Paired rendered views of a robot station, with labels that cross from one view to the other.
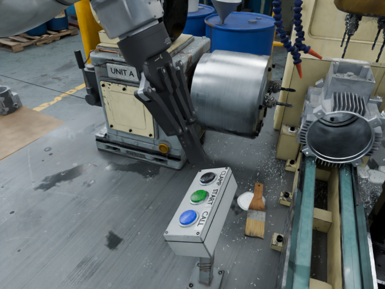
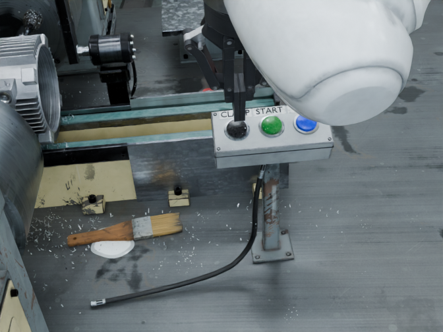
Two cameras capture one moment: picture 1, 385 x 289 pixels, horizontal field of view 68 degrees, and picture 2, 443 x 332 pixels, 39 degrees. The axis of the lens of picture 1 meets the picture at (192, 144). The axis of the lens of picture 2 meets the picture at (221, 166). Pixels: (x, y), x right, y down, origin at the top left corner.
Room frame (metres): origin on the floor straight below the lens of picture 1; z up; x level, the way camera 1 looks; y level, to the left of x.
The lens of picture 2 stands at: (0.71, 0.64, 1.58)
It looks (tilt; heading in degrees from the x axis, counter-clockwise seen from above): 38 degrees down; 247
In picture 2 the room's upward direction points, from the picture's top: 4 degrees counter-clockwise
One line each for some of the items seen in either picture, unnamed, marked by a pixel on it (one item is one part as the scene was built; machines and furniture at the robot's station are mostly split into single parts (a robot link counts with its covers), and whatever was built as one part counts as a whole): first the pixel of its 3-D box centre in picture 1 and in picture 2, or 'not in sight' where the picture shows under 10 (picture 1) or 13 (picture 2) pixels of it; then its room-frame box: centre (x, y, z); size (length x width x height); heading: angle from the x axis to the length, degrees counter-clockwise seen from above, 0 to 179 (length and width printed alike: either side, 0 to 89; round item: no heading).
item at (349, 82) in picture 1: (347, 83); not in sight; (0.73, -0.43, 1.11); 0.12 x 0.11 x 0.07; 159
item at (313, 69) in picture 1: (332, 108); not in sight; (0.84, -0.47, 0.97); 0.30 x 0.11 x 0.34; 69
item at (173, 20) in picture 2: not in sight; (209, 25); (0.12, -0.76, 0.86); 0.27 x 0.24 x 0.12; 69
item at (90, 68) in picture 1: (95, 78); not in sight; (0.86, 0.31, 1.07); 0.08 x 0.07 x 0.20; 159
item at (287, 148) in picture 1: (289, 142); not in sight; (0.80, -0.33, 0.86); 0.07 x 0.06 x 0.12; 69
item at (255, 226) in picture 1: (256, 207); (125, 230); (0.55, -0.19, 0.80); 0.21 x 0.05 x 0.01; 166
